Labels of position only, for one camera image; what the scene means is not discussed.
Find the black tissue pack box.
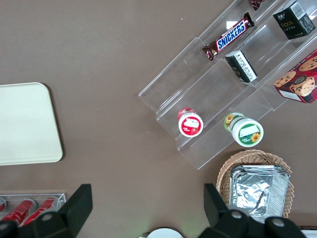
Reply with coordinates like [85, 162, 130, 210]
[224, 50, 258, 83]
[272, 0, 317, 40]

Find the green sunflower yogurt cup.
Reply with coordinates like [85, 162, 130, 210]
[224, 112, 264, 147]

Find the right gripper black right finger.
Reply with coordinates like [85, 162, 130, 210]
[199, 183, 305, 238]

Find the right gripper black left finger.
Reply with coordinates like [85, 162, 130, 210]
[0, 183, 93, 238]

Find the clear acrylic bottle rack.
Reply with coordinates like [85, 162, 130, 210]
[0, 192, 67, 228]

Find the Snickers chocolate bar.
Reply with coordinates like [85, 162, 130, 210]
[248, 0, 267, 11]
[202, 12, 255, 61]

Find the aluminium foil container stack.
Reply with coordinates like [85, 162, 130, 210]
[229, 165, 291, 224]

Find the cream rectangular plastic tray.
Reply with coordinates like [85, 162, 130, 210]
[0, 82, 63, 166]

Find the red strawberry yogurt cup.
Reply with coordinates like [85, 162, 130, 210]
[177, 107, 204, 137]

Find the light wicker basket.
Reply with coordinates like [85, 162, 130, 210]
[216, 149, 295, 224]

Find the red chocolate chip cookie box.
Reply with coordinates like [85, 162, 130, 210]
[273, 49, 317, 105]

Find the clear acrylic stepped shelf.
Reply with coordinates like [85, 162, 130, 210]
[138, 0, 317, 171]

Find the white plastic snack bin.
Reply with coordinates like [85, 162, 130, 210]
[298, 225, 317, 238]

